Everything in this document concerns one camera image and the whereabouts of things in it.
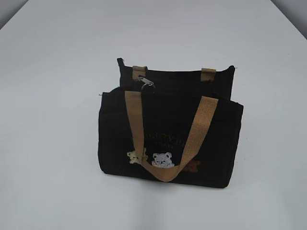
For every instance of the black canvas tote bag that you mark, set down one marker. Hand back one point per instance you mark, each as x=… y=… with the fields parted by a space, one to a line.
x=186 y=131

